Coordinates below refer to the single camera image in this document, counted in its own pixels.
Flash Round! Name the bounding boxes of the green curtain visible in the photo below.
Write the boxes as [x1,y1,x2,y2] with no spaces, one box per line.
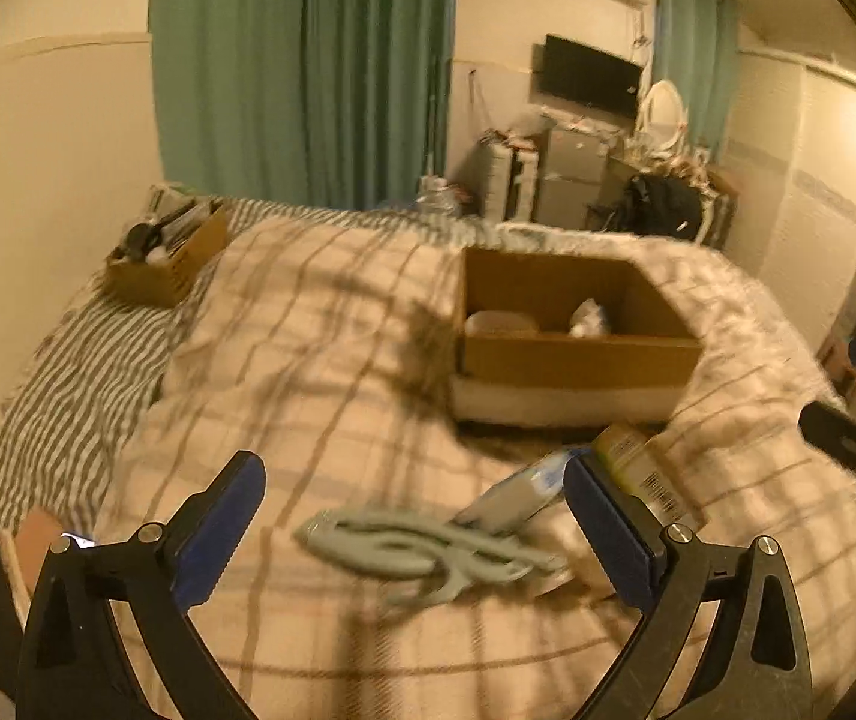
[148,0,455,210]
[652,0,740,158]

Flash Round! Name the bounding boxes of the small cardboard box with clutter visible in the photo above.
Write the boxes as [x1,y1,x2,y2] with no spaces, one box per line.
[104,185,231,309]

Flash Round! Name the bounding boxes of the green curtain left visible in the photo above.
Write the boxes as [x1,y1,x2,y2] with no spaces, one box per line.
[148,0,455,210]

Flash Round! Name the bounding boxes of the white cardboard tape ring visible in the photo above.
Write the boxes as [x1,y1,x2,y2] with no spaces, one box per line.
[461,307,542,340]

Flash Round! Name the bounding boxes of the green curtain right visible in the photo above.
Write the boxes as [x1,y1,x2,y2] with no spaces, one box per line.
[652,0,740,158]

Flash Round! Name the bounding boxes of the white oval vanity mirror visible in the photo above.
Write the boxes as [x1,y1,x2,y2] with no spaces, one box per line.
[636,80,688,149]

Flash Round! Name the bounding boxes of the grey striped bed sheet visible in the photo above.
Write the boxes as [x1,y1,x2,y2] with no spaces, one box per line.
[0,179,625,556]

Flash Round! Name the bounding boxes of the white sliding wardrobe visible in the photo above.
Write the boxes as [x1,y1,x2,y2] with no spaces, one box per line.
[719,49,856,349]

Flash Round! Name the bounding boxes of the grey mini fridge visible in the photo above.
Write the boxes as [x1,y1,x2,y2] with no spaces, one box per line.
[533,127,608,229]

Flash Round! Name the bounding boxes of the white plush toy figure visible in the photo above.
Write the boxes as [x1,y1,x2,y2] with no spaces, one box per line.
[569,299,611,338]

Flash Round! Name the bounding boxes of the brown cardboard box on bed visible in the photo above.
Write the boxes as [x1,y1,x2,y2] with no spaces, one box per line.
[449,247,702,429]

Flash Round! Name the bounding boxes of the green white barcode box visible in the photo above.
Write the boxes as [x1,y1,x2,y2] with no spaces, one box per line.
[592,422,704,533]

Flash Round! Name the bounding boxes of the white suitcase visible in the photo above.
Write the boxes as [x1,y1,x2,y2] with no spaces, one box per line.
[470,137,540,223]

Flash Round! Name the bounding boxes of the black clothes on chair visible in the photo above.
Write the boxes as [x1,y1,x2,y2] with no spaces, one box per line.
[605,172,704,242]

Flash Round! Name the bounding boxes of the large clear water jug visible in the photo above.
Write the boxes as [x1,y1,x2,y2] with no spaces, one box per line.
[415,174,460,218]

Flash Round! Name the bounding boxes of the black wall television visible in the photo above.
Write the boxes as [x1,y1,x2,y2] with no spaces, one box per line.
[538,34,642,119]

